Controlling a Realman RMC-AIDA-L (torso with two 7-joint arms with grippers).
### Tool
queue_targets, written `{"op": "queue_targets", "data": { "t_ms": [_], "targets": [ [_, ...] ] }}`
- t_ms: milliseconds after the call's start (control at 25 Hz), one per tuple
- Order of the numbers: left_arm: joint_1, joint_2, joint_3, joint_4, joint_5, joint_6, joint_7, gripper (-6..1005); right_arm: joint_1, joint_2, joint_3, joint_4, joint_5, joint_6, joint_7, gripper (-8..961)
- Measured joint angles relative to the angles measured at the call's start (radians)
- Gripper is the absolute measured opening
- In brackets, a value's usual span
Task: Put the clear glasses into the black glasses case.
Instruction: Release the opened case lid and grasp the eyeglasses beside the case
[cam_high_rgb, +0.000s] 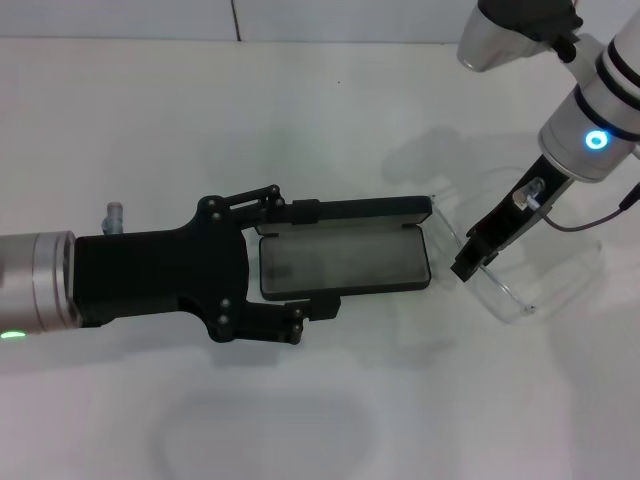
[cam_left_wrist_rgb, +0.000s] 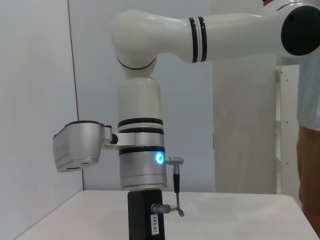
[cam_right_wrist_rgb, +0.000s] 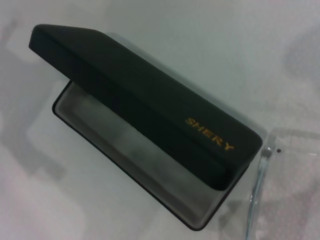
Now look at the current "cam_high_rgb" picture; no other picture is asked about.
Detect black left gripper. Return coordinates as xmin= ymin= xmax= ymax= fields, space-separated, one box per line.
xmin=73 ymin=194 xmax=252 ymax=345

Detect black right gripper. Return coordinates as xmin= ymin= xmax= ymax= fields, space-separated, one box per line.
xmin=450 ymin=154 xmax=575 ymax=285

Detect black glasses case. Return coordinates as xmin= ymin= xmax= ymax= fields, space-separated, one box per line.
xmin=253 ymin=195 xmax=434 ymax=303

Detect clear white glasses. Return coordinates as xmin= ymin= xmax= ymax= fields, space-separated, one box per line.
xmin=422 ymin=164 xmax=609 ymax=329

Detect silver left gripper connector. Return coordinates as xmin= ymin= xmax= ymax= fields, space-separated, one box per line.
xmin=101 ymin=200 xmax=126 ymax=236

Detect grey right gripper cable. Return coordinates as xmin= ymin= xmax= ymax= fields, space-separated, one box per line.
xmin=530 ymin=182 xmax=640 ymax=232

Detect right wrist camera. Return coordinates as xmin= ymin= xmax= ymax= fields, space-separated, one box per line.
xmin=456 ymin=0 xmax=586 ymax=75

